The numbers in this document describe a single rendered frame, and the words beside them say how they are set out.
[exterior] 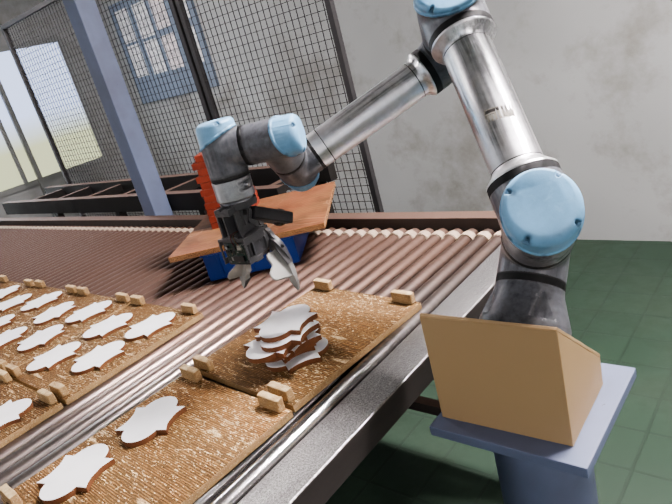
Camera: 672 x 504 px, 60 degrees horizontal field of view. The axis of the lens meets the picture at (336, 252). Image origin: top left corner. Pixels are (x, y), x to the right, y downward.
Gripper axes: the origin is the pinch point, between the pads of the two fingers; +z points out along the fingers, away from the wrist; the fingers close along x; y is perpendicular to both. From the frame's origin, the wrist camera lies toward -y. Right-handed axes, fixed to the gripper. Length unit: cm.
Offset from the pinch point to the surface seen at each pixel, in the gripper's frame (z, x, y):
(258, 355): 10.1, 0.3, 9.8
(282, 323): 7.6, 0.7, 1.3
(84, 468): 15.1, -15.9, 42.0
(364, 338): 15.8, 13.0, -8.4
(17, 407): 15, -56, 34
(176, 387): 16.0, -20.0, 16.7
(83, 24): -78, -162, -94
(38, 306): 14, -119, -7
